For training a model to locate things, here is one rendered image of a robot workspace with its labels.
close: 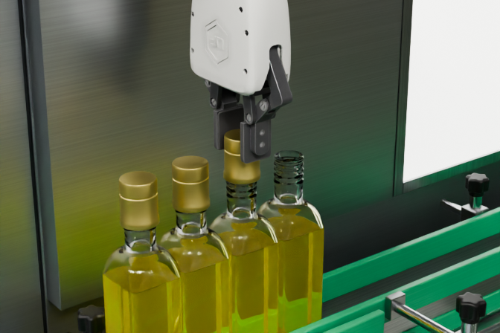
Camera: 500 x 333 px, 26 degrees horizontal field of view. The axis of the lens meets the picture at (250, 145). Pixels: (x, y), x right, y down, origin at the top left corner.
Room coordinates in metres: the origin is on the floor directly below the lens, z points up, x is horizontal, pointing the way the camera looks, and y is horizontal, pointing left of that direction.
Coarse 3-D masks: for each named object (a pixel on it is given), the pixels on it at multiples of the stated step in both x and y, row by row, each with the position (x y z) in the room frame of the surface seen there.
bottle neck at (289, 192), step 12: (276, 156) 0.99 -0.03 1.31; (288, 156) 1.00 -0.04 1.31; (300, 156) 0.98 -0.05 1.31; (276, 168) 0.98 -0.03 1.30; (288, 168) 0.97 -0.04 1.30; (300, 168) 0.98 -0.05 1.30; (276, 180) 0.98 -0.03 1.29; (288, 180) 0.97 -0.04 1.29; (300, 180) 0.98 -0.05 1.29; (276, 192) 0.98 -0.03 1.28; (288, 192) 0.98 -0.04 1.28; (300, 192) 0.98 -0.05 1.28; (288, 204) 0.97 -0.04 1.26
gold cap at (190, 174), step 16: (176, 160) 0.93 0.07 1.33; (192, 160) 0.93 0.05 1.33; (176, 176) 0.91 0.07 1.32; (192, 176) 0.90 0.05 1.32; (208, 176) 0.92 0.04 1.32; (176, 192) 0.91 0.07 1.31; (192, 192) 0.90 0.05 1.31; (208, 192) 0.92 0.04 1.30; (176, 208) 0.91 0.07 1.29; (192, 208) 0.90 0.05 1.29
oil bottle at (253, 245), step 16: (224, 224) 0.94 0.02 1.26; (240, 224) 0.94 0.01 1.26; (256, 224) 0.94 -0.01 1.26; (224, 240) 0.93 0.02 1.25; (240, 240) 0.92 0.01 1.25; (256, 240) 0.93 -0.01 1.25; (272, 240) 0.94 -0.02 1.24; (240, 256) 0.92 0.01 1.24; (256, 256) 0.93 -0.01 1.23; (272, 256) 0.94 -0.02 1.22; (240, 272) 0.92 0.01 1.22; (256, 272) 0.93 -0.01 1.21; (272, 272) 0.94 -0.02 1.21; (240, 288) 0.92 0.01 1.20; (256, 288) 0.93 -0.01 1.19; (272, 288) 0.94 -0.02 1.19; (240, 304) 0.92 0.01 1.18; (256, 304) 0.93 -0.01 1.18; (272, 304) 0.94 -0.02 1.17; (240, 320) 0.92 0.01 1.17; (256, 320) 0.93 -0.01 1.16; (272, 320) 0.94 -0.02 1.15
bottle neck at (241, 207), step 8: (232, 184) 0.94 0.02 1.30; (240, 184) 0.94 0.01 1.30; (248, 184) 0.94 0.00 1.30; (232, 192) 0.94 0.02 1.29; (240, 192) 0.94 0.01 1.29; (248, 192) 0.94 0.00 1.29; (256, 192) 0.95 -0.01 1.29; (232, 200) 0.94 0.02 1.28; (240, 200) 0.94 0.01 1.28; (248, 200) 0.94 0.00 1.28; (232, 208) 0.94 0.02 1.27; (240, 208) 0.94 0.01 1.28; (248, 208) 0.94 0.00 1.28; (232, 216) 0.94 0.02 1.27; (240, 216) 0.94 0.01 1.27; (248, 216) 0.94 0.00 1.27
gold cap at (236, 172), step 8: (224, 136) 0.95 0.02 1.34; (232, 136) 0.95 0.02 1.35; (224, 144) 0.95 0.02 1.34; (232, 144) 0.94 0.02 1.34; (224, 152) 0.95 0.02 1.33; (232, 152) 0.94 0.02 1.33; (224, 160) 0.95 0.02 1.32; (232, 160) 0.94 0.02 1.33; (240, 160) 0.94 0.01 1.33; (224, 168) 0.95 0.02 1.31; (232, 168) 0.94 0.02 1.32; (240, 168) 0.94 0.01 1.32; (248, 168) 0.94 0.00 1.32; (256, 168) 0.95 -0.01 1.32; (224, 176) 0.95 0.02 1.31; (232, 176) 0.94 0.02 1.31; (240, 176) 0.94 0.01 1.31; (248, 176) 0.94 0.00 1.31; (256, 176) 0.94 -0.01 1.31
